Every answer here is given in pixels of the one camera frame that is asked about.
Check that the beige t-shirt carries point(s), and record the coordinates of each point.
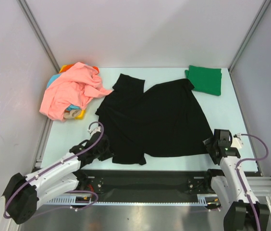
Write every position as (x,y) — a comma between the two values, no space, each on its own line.
(72,114)

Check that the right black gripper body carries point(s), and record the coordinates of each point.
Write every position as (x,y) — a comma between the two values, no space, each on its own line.
(211,149)

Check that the black t-shirt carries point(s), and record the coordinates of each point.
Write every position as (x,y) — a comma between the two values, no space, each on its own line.
(164,121)

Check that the pink t-shirt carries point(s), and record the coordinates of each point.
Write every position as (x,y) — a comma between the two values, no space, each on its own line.
(79,85)

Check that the light blue t-shirt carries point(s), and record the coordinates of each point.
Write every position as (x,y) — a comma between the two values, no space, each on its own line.
(51,80)

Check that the aluminium frame post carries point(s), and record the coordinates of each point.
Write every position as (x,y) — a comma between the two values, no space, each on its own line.
(260,14)
(38,32)

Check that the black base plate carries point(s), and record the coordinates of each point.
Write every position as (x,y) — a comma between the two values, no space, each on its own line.
(127,184)

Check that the folded green t-shirt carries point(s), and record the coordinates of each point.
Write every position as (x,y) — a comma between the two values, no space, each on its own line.
(205,80)

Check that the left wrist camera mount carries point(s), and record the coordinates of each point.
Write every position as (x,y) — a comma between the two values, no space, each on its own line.
(92,131)

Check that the right aluminium frame post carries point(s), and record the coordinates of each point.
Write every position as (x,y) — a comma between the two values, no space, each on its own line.
(260,14)

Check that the grey slotted cable duct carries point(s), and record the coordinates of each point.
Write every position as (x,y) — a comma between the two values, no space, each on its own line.
(85,199)

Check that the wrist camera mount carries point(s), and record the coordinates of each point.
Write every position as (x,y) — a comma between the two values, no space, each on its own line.
(92,131)
(237,142)

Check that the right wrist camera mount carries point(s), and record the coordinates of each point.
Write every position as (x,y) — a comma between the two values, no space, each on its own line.
(237,142)

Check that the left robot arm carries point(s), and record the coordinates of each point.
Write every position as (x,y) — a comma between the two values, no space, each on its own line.
(24,195)

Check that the left aluminium frame post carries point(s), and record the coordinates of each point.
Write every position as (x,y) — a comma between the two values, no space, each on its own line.
(38,32)

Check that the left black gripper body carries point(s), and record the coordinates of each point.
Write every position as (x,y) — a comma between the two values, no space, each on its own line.
(103,153)

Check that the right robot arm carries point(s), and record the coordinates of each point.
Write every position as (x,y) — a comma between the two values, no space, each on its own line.
(242,208)

